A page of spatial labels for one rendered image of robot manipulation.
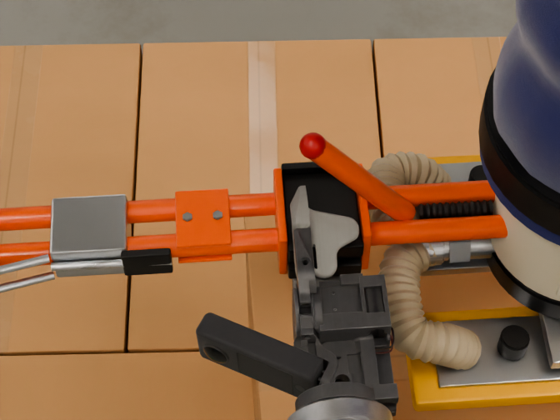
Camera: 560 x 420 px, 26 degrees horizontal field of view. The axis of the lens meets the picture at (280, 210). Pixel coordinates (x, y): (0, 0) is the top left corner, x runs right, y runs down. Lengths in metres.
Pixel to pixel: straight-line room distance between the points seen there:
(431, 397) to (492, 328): 0.10
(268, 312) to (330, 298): 0.30
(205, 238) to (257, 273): 0.28
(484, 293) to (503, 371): 0.21
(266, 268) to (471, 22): 1.63
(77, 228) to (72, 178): 0.85
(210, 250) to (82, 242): 0.12
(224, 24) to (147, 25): 0.18
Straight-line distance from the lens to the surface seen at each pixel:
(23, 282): 1.14
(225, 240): 1.11
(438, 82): 2.08
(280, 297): 1.36
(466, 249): 1.19
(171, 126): 2.01
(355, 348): 1.05
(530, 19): 0.92
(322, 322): 1.04
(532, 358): 1.21
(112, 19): 2.93
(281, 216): 1.10
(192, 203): 1.13
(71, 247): 1.12
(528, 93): 0.97
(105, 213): 1.13
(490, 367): 1.19
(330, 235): 1.08
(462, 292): 1.38
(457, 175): 1.31
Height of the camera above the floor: 2.13
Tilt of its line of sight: 56 degrees down
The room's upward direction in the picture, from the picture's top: straight up
